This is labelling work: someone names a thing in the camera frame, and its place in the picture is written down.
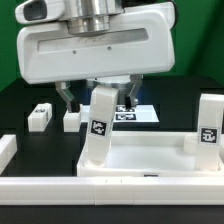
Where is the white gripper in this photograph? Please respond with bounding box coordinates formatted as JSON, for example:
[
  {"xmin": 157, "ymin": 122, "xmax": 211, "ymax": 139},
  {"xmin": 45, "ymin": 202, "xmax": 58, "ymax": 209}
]
[{"xmin": 15, "ymin": 0, "xmax": 176, "ymax": 113}]

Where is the white desk top tray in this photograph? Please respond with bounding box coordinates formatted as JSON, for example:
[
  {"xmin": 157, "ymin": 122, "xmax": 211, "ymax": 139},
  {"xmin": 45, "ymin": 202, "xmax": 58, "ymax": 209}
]
[{"xmin": 77, "ymin": 131, "xmax": 224, "ymax": 177}]

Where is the fiducial marker plate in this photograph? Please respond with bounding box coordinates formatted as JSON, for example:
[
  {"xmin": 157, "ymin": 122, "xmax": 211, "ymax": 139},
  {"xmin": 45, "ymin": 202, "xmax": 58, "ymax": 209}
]
[{"xmin": 80, "ymin": 104, "xmax": 160, "ymax": 124}]

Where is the white front fence bar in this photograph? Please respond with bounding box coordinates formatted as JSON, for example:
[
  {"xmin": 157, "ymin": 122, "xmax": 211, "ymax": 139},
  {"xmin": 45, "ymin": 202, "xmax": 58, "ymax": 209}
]
[{"xmin": 0, "ymin": 177, "xmax": 224, "ymax": 205}]

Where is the white left fence block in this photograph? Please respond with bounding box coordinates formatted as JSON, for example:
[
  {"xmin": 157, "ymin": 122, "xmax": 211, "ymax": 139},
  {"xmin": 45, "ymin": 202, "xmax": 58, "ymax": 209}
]
[{"xmin": 0, "ymin": 135, "xmax": 17, "ymax": 175}]

